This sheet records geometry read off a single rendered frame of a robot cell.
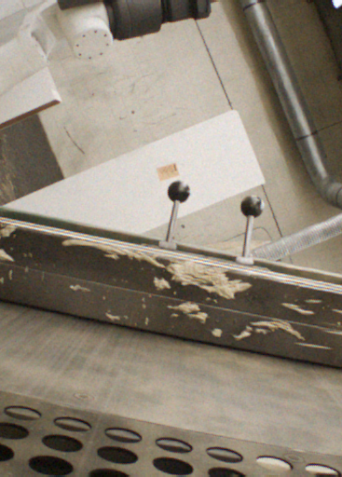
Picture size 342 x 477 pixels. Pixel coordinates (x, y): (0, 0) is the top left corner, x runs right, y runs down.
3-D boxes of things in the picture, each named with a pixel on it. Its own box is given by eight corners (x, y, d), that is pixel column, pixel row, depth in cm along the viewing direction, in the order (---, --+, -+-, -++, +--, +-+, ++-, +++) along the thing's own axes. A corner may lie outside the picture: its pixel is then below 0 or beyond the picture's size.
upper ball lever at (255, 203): (228, 273, 96) (239, 200, 102) (252, 278, 96) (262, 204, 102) (232, 263, 93) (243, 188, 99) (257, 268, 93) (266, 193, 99)
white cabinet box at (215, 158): (-1, 208, 510) (226, 113, 502) (27, 271, 518) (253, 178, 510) (-21, 216, 450) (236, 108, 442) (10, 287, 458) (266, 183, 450)
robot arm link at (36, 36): (113, 36, 96) (40, 79, 97) (96, 6, 101) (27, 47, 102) (96, 8, 90) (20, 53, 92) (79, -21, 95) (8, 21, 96)
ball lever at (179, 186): (152, 258, 96) (168, 185, 102) (176, 263, 96) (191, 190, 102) (154, 247, 93) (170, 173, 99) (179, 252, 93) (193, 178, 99)
